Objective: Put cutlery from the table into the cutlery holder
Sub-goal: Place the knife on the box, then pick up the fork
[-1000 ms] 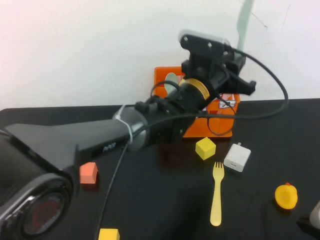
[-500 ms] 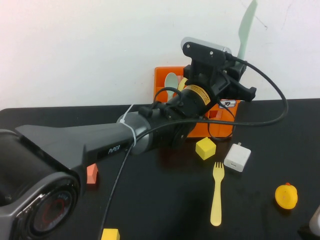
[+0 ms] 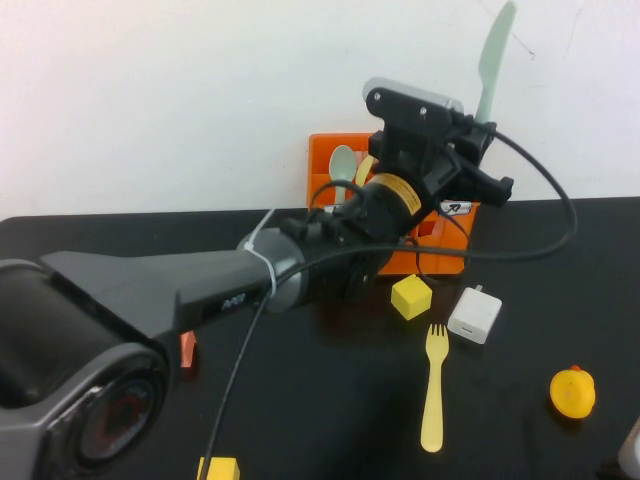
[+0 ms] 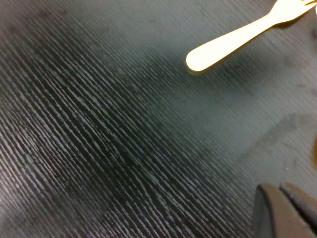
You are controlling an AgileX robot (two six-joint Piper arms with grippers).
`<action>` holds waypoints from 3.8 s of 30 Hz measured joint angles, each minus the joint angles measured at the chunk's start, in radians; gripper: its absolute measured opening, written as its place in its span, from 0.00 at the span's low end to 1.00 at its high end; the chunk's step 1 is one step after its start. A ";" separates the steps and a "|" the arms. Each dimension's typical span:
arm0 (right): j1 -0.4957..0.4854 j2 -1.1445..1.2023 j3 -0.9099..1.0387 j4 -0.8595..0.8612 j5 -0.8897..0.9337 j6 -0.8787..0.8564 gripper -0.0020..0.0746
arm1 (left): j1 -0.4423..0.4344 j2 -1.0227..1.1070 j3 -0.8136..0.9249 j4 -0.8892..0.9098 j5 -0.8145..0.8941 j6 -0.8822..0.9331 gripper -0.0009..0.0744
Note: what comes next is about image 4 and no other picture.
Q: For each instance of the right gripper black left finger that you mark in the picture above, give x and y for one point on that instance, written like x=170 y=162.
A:
x=272 y=218

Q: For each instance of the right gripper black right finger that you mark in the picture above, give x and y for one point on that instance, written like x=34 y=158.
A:
x=305 y=210

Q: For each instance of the yellow plastic fork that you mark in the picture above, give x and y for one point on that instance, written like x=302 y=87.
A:
x=223 y=47

